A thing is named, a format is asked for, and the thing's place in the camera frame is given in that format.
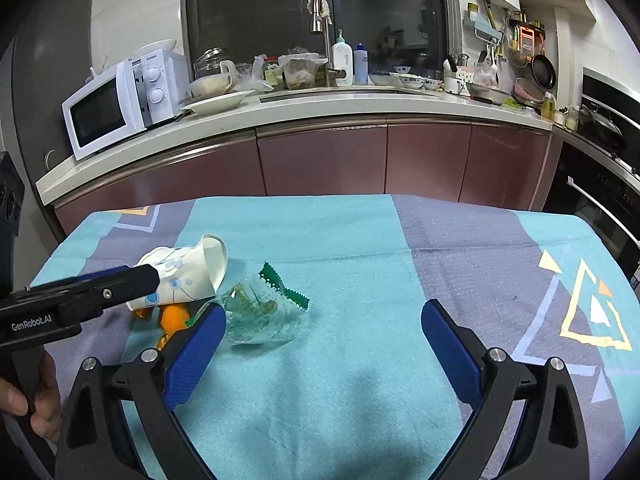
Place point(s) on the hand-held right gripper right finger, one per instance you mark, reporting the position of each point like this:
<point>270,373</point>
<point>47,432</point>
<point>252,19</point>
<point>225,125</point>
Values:
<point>452,355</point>

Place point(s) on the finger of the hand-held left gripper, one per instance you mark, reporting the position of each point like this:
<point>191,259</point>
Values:
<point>125,287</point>

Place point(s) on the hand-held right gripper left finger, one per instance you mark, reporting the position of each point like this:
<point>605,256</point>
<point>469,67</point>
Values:
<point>195,355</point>

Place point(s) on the orange plastic wrapper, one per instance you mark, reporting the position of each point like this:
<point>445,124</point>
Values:
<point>172,320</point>

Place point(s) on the clear green-edged wrapper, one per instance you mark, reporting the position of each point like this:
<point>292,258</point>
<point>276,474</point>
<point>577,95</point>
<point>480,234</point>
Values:
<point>257,315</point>

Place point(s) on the white paper cup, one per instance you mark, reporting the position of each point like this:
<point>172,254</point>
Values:
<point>200,265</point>

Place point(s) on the person's left hand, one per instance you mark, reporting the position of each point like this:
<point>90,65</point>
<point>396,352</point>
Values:
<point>47,400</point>

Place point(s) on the blue and purple tablecloth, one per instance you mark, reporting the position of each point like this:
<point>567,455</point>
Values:
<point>350,270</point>

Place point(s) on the white microwave oven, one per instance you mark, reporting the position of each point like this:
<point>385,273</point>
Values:
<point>95,110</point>

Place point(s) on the black built-in oven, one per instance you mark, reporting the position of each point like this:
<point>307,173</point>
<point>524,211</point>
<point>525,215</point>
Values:
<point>600,210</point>

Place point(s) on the white oval plate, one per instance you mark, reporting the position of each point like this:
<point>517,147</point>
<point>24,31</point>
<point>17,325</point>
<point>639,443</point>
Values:
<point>217,102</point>

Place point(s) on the clear measuring jug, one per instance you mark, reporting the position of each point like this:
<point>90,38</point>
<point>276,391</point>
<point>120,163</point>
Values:
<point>212,85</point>

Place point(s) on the maroon base cabinets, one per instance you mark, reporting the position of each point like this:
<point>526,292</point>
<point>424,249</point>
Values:
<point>325,160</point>

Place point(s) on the grey refrigerator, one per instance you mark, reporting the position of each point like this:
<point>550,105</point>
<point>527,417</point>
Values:
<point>50,60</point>

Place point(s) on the glass storage jar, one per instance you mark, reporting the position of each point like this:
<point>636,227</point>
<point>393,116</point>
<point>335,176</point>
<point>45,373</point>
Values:
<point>210,60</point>

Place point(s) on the white bowl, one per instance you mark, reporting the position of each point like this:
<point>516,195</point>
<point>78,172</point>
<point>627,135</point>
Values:
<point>156,46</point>

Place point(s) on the white kitchen countertop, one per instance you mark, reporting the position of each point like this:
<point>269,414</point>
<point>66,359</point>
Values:
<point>300,110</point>

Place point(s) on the steel bowl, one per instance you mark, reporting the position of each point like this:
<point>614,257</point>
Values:
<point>486,92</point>

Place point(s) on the yellow oil bottle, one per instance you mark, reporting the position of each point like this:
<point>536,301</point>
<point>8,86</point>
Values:
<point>549,107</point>

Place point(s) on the wok with glass lid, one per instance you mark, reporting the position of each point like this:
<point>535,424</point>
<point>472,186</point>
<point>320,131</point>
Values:
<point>602,127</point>

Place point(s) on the stack of pink bowls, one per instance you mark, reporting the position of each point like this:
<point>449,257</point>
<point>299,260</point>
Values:
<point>527,92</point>

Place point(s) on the white utensil holder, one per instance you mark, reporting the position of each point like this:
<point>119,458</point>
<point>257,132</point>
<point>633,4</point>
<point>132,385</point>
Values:
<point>457,80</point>

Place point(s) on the clear plastic food container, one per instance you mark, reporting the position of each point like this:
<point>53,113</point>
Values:
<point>300,72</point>

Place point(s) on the steel kitchen sink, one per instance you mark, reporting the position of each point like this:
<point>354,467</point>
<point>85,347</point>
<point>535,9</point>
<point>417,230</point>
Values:
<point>350,93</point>

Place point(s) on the blue patterned bowl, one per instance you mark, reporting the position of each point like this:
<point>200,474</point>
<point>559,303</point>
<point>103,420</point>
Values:
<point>402,69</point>

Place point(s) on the black frying pan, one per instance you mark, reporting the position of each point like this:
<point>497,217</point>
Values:
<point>544,72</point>

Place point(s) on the blue-capped white bottle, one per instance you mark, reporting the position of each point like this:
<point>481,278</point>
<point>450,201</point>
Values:
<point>361,67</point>

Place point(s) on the steel kitchen faucet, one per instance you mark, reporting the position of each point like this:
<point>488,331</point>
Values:
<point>327,55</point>

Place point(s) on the white pump bottle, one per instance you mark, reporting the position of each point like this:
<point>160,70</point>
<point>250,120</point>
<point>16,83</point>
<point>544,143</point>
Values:
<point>342,62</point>

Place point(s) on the dark kitchen window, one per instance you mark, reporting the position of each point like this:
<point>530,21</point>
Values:
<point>260,5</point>

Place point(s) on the orange grater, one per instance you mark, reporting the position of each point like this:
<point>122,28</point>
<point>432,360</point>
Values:
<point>531,40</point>

